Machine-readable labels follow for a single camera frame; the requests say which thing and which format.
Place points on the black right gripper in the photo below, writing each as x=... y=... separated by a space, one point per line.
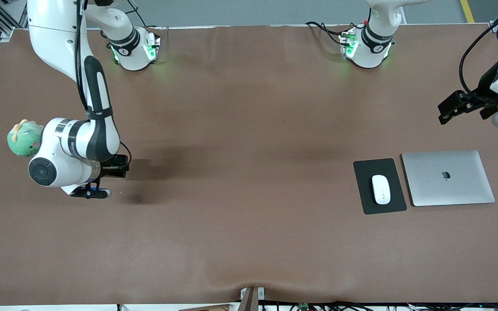
x=113 y=166

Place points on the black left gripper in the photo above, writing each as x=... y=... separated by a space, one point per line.
x=485 y=89

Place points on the white computer mouse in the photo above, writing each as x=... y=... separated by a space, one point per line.
x=381 y=190

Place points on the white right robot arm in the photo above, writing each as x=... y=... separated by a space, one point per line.
x=50 y=26

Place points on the black rectangular mouse pad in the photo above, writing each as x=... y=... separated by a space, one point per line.
x=363 y=172

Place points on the silver closed laptop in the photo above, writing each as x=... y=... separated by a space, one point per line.
x=448 y=190

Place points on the green plush dinosaur toy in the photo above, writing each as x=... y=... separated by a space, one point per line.
x=24 y=140

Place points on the large table cover sheet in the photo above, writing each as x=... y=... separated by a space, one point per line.
x=249 y=172

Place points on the small metal corner bracket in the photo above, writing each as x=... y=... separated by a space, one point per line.
x=496 y=26

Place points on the metal table edge bracket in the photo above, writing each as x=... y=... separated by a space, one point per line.
x=249 y=300

